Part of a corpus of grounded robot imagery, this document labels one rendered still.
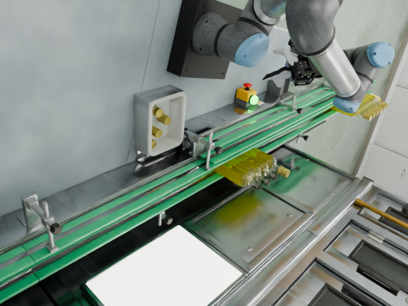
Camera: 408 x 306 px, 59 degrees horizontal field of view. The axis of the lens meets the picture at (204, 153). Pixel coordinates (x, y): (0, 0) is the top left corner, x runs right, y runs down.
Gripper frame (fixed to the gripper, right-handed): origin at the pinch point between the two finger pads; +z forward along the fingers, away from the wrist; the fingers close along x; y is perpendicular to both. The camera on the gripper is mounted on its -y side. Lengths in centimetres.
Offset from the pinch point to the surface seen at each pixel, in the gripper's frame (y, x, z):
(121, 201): 30, 26, 52
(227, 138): 6.9, 38.1, 8.9
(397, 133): -150, 477, -405
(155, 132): 5.3, 27.8, 37.8
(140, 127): 4.2, 23.9, 42.7
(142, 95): -4.1, 16.0, 40.2
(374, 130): -170, 501, -381
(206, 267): 55, 33, 27
